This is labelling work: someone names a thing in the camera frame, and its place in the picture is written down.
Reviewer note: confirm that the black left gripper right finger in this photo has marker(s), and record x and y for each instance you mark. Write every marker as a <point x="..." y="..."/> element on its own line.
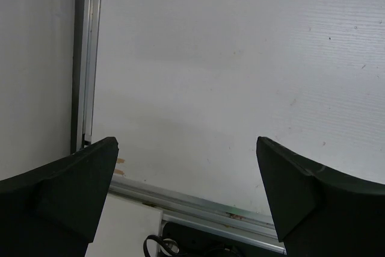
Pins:
<point x="317" y="210"/>

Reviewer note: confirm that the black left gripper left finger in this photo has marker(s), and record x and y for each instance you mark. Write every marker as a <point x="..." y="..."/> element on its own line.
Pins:
<point x="54" y="210"/>

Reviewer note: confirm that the aluminium table edge rail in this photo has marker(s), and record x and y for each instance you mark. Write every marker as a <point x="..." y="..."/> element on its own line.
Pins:
<point x="215" y="218"/>

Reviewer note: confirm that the aluminium side rail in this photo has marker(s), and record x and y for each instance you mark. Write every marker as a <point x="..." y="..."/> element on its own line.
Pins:
<point x="85" y="45"/>

